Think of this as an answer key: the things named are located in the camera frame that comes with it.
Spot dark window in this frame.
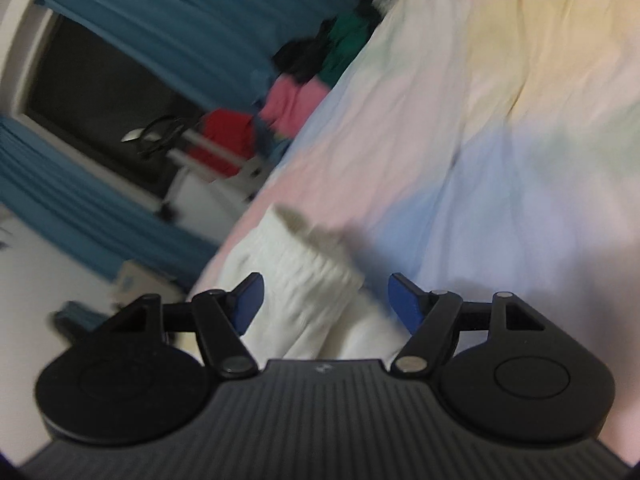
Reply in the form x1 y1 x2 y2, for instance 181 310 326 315
25 14 212 202

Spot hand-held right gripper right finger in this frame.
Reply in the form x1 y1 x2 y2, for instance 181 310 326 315
388 272 548 377

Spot blue curtain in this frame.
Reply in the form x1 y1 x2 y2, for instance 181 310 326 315
0 115 222 288
35 0 383 111

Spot white pants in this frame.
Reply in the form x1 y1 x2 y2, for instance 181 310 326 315
197 205 401 361

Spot green garment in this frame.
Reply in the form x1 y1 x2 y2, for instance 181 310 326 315
322 11 385 79

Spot beige chair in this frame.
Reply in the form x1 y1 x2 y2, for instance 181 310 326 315
112 259 195 312

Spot pastel bed sheet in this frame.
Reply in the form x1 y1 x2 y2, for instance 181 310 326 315
189 0 640 456

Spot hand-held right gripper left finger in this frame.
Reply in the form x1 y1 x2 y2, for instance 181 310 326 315
92 272 265 380

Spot red shorts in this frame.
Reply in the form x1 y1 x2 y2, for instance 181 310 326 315
190 109 257 179

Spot metal garment steamer stand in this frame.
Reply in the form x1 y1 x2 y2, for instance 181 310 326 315
122 115 267 207

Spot pink garment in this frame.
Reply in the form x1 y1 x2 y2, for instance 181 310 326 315
260 76 332 139

